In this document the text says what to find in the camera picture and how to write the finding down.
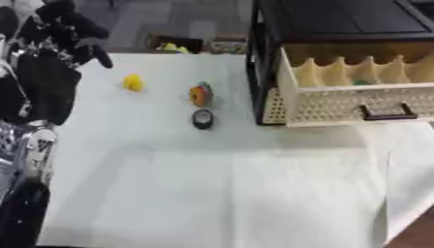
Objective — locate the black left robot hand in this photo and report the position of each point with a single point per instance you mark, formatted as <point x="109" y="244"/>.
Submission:
<point x="48" y="77"/>

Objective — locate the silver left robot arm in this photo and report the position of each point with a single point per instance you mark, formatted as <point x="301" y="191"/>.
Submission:
<point x="25" y="168"/>

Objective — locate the pale compartment drawer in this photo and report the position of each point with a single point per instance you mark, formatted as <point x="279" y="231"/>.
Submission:
<point x="350" y="93"/>

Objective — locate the green item in drawer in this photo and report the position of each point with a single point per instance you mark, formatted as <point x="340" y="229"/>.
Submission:
<point x="360" y="82"/>

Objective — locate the yellow toy duck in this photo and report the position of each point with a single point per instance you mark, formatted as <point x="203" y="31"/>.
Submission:
<point x="133" y="82"/>

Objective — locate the cardboard box with items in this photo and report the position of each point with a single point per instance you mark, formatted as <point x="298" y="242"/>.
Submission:
<point x="192" y="43"/>

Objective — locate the black round tape roll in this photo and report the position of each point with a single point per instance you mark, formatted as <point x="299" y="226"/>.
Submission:
<point x="203" y="118"/>

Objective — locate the black cabinet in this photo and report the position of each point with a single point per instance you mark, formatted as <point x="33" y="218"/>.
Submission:
<point x="339" y="22"/>

